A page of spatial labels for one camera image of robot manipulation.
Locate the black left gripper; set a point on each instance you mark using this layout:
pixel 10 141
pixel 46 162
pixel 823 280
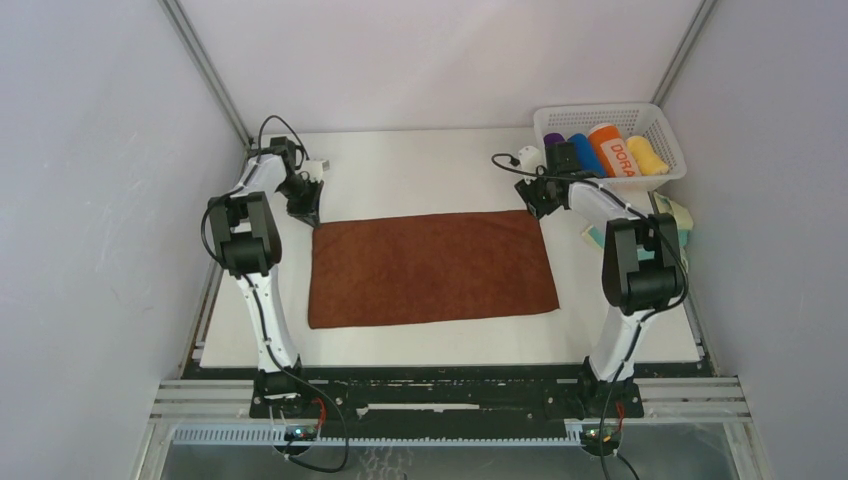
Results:
pixel 308 212

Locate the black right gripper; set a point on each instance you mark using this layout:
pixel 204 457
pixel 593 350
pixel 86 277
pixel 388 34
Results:
pixel 528 188

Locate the brown towel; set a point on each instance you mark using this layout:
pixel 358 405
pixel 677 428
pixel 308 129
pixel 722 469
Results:
pixel 429 268

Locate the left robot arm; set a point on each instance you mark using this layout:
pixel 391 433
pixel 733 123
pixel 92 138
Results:
pixel 240 233

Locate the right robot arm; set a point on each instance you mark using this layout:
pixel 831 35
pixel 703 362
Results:
pixel 641 275

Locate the blue rolled towel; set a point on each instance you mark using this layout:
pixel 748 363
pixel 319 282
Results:
pixel 588 156

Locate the purple rolled towel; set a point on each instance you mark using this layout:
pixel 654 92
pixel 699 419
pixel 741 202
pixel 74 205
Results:
pixel 552 139

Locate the teal towel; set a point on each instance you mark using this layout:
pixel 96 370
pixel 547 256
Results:
pixel 594 237

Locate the orange rolled towel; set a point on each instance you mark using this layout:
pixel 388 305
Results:
pixel 612 151

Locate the yellow rolled towel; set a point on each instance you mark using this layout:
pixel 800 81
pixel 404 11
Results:
pixel 647 160

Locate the white plastic basket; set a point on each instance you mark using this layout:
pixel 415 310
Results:
pixel 640 119

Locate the pale yellow towel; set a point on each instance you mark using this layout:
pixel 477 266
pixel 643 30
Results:
pixel 681 214

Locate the left controller board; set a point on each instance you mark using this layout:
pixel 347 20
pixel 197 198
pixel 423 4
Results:
pixel 300 434

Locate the controller board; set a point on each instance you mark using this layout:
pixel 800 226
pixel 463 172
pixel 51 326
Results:
pixel 600 435
pixel 300 434

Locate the right controller board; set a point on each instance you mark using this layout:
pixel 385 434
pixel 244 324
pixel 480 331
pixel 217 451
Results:
pixel 600 435

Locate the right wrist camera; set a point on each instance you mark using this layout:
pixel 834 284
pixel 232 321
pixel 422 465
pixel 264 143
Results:
pixel 530 158

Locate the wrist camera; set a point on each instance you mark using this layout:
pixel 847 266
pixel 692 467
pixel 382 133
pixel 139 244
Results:
pixel 316 168
pixel 530 158

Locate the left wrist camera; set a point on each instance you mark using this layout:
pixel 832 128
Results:
pixel 316 168

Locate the white slotted cable duct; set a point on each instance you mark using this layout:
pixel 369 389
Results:
pixel 568 434

